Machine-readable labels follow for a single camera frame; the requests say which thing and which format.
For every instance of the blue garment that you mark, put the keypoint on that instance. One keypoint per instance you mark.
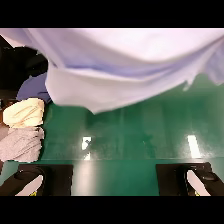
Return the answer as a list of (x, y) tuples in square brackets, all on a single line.
[(33, 89)]

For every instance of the cream garment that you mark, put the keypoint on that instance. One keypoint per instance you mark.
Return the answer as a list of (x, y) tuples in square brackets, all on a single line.
[(24, 113)]

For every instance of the white T-shirt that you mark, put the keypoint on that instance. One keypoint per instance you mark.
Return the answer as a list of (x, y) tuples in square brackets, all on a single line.
[(126, 70)]

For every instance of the black garment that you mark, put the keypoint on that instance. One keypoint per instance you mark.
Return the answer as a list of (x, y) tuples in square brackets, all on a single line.
[(18, 66)]

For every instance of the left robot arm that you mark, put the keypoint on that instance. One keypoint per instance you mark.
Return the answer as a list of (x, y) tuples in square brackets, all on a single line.
[(23, 181)]

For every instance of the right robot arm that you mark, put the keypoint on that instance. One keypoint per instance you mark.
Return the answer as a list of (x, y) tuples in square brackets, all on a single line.
[(200, 180)]

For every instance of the grey garment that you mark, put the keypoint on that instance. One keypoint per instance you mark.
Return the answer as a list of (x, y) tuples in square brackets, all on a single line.
[(20, 144)]

